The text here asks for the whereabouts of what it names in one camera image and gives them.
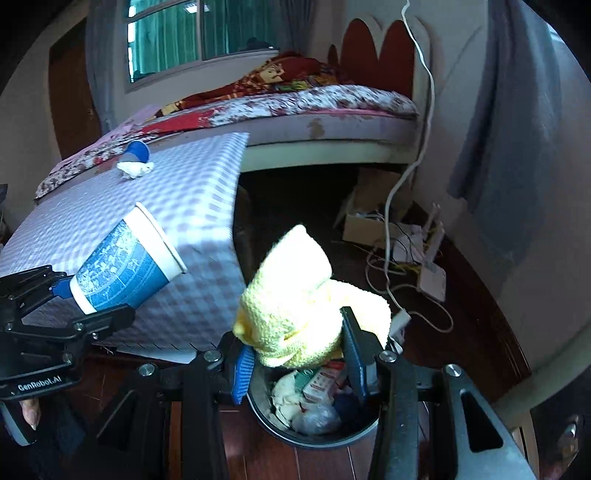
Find tangled cables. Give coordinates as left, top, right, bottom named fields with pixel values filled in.
left=367, top=210, right=432, bottom=278

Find black waste bin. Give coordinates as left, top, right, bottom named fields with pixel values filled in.
left=231, top=332, right=386, bottom=450

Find white router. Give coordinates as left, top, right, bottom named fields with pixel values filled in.
left=418, top=203, right=448, bottom=302

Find grey blue hanging curtain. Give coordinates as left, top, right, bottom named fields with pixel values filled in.
left=445, top=0, right=578, bottom=278

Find bed with floral bedding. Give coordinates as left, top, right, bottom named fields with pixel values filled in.
left=34, top=83, right=421, bottom=201

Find brown wooden door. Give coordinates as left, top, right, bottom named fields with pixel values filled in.
left=48, top=18, right=102, bottom=160

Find bed with floral blanket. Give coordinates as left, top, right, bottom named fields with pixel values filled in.
left=34, top=84, right=419, bottom=199

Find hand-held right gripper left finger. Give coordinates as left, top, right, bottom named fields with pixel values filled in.
left=81, top=332, right=256, bottom=480

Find small dark blue paper cup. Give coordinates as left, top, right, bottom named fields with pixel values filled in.
left=124, top=141, right=151, bottom=164

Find white plug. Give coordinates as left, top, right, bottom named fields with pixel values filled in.
left=390, top=311, right=411, bottom=342

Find blue patterned paper cup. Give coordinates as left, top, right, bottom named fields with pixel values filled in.
left=69, top=202, right=188, bottom=315

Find grey window curtain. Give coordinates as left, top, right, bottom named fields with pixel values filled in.
left=85, top=0, right=130, bottom=134
left=284, top=0, right=317, bottom=54

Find person's left hand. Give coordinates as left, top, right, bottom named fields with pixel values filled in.
left=19, top=398, right=43, bottom=431

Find yellow knitted cloth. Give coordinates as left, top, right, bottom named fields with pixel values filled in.
left=232, top=224, right=393, bottom=368

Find red and white carton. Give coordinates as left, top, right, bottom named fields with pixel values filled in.
left=302, top=360, right=349, bottom=402

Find pink bed sheet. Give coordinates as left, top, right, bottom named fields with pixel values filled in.
left=55, top=104, right=162, bottom=171

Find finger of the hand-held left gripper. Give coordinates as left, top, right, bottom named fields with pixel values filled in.
left=4, top=305, right=137, bottom=344
left=0, top=265, right=75, bottom=319

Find cardboard box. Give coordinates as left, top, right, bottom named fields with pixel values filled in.
left=335, top=168, right=416, bottom=247

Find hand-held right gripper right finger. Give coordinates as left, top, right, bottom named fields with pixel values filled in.
left=341, top=306, right=539, bottom=480

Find white crumpled tissue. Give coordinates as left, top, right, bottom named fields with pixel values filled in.
left=116, top=159, right=155, bottom=178

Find white cable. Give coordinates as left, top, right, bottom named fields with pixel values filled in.
left=365, top=0, right=455, bottom=335

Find red printed blanket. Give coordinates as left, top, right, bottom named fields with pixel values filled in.
left=154, top=51, right=356, bottom=118

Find window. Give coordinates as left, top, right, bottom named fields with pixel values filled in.
left=124, top=0, right=296, bottom=84

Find red scalloped headboard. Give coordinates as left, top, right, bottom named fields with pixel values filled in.
left=328, top=4, right=432, bottom=100

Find clear plastic bag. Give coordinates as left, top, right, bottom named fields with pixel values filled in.
left=293, top=405, right=342, bottom=435

